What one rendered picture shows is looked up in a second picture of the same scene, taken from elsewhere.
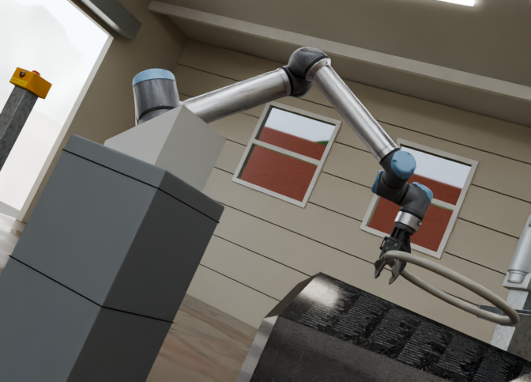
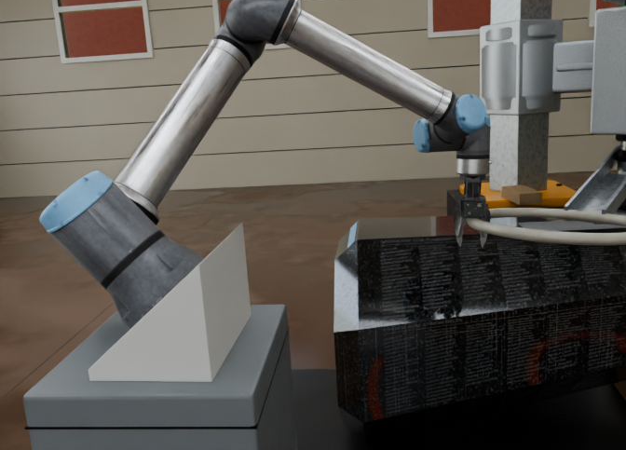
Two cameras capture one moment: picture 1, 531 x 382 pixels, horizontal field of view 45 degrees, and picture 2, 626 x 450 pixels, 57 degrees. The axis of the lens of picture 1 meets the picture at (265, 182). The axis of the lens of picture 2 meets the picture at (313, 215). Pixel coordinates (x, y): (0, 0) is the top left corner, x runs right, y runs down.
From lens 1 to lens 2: 1.31 m
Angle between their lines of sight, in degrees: 30
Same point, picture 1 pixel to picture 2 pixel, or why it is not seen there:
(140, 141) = (157, 350)
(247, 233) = (112, 109)
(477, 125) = not seen: outside the picture
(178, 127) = (209, 296)
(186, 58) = not seen: outside the picture
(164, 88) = (115, 216)
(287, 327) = (374, 335)
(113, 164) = (145, 419)
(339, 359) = (448, 338)
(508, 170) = not seen: outside the picture
